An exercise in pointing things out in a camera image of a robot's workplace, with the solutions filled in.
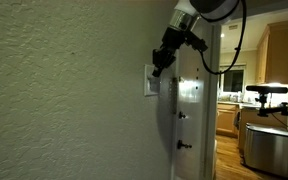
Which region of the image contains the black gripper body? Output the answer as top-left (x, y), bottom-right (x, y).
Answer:
top-left (159, 26), bottom-right (187, 62)

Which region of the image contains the grey metal door panel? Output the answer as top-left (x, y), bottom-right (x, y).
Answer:
top-left (167, 22), bottom-right (208, 180)

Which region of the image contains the dark kitchen window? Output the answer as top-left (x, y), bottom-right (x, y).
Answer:
top-left (221, 68), bottom-right (245, 94)

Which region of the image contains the wooden base cabinet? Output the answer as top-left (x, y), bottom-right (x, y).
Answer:
top-left (215, 102), bottom-right (241, 139)

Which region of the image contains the black door knob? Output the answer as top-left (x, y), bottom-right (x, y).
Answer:
top-left (176, 139), bottom-right (194, 151)

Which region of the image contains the dark hanging towel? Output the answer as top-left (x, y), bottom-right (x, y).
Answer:
top-left (233, 111), bottom-right (242, 131)

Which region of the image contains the stainless steel trash can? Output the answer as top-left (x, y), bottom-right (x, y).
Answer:
top-left (242, 122), bottom-right (288, 179)

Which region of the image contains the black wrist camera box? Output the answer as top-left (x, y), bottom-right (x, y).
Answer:
top-left (183, 30), bottom-right (209, 54)

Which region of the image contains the white switch wall plate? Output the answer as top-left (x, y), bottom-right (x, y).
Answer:
top-left (143, 63), bottom-right (162, 98)

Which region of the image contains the white door frame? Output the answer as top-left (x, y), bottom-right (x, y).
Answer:
top-left (200, 22), bottom-right (223, 180)

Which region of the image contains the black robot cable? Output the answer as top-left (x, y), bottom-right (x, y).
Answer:
top-left (198, 0), bottom-right (248, 76)

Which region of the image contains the black stereo camera bar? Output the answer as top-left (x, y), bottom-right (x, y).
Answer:
top-left (245, 84), bottom-right (288, 95)

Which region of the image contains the wooden wall cabinet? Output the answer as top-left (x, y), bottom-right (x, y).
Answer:
top-left (254, 20), bottom-right (288, 85)

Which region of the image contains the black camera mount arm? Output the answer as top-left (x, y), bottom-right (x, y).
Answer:
top-left (254, 93), bottom-right (288, 119)

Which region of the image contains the thin black camera cable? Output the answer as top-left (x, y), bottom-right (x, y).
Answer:
top-left (269, 113), bottom-right (288, 136)

